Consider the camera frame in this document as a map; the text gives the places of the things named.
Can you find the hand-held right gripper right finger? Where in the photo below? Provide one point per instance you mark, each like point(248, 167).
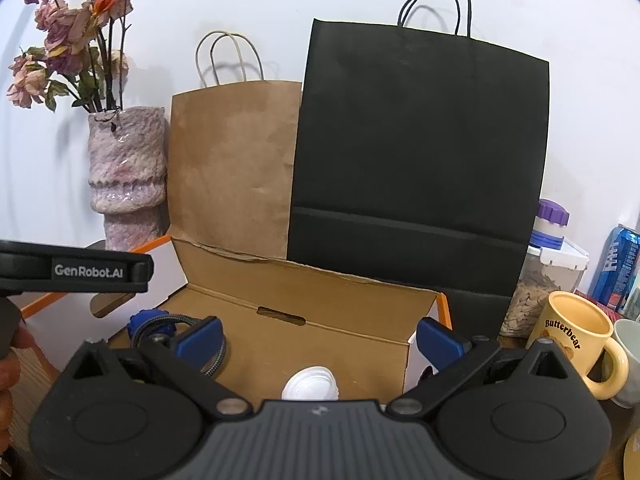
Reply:
point(440, 344)

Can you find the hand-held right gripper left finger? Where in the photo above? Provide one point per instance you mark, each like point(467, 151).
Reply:
point(200, 339)

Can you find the blue ridged knob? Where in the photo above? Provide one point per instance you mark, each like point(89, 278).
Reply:
point(145, 322)

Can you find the white ridged lid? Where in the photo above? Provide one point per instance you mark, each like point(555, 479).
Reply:
point(310, 385)

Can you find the orange cardboard box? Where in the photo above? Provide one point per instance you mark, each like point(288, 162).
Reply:
point(325, 300)

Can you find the person's left hand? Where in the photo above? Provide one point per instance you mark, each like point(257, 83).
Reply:
point(7, 375)

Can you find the clear seed container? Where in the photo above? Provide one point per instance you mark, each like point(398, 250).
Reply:
point(535, 285)

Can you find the yellow bear mug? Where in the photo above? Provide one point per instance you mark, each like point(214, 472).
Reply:
point(570, 330)

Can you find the pink mottled ceramic vase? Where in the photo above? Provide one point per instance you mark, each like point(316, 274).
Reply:
point(127, 170)

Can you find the small purple white jar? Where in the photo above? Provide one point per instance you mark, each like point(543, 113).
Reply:
point(549, 225)

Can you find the brown paper bag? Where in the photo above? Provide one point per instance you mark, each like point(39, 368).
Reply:
point(230, 170)

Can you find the red packet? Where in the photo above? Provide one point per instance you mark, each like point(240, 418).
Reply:
point(607, 302)

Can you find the pale grey cup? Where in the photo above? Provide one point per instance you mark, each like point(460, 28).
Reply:
point(631, 350)

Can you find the blue drink can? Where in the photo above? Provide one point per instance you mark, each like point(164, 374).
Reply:
point(617, 265)

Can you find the black paper bag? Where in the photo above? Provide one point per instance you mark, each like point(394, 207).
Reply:
point(415, 135)

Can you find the yellow plate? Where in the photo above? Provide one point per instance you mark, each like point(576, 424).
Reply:
point(634, 460)

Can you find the dried rose bouquet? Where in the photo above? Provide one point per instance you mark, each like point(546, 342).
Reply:
point(65, 35)

